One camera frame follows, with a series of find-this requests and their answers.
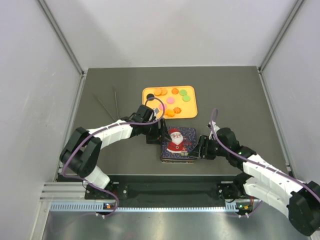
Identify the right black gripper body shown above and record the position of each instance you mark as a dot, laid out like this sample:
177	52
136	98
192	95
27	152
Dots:
214	148

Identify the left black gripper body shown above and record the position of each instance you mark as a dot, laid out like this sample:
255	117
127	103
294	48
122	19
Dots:
152	131

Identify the gold tin lid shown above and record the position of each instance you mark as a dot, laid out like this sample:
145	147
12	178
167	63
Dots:
183	141

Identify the gold cookie tin box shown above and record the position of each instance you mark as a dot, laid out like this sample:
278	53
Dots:
177	161

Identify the metal tongs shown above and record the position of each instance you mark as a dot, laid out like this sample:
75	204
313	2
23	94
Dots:
104	106

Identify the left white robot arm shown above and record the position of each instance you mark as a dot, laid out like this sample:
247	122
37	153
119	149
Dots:
81	152

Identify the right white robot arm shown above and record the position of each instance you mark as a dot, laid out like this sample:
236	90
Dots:
297	200

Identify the black sandwich cookie top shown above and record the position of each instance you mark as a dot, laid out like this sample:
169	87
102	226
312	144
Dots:
150	97

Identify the round biscuit top left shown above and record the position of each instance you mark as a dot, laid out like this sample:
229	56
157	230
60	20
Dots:
157	91

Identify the orange swirl cookie lower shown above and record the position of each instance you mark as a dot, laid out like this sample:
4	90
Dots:
177	110

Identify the orange swirl cookie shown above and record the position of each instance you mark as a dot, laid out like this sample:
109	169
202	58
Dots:
175	91
177	110

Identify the pink cookie upper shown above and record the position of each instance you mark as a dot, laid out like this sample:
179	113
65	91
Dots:
170	100

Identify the orange plastic tray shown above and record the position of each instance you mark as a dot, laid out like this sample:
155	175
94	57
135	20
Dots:
188	109

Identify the orange swirl cookie upper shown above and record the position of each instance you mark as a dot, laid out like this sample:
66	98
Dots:
175	91

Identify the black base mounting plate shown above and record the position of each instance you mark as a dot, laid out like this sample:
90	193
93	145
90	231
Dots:
170	190

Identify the green cookie lower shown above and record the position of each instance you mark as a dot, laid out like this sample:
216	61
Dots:
186	98

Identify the green cookie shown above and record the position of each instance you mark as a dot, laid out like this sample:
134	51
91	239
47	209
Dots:
183	92
186	98

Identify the green cookie upper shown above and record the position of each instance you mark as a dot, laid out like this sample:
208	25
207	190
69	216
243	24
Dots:
183	92

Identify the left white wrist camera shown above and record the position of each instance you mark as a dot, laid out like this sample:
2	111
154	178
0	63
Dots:
156	111

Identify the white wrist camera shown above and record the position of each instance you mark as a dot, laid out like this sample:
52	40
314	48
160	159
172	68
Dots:
212	128
156	111

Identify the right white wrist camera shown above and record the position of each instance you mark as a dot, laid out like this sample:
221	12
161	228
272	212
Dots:
212	128

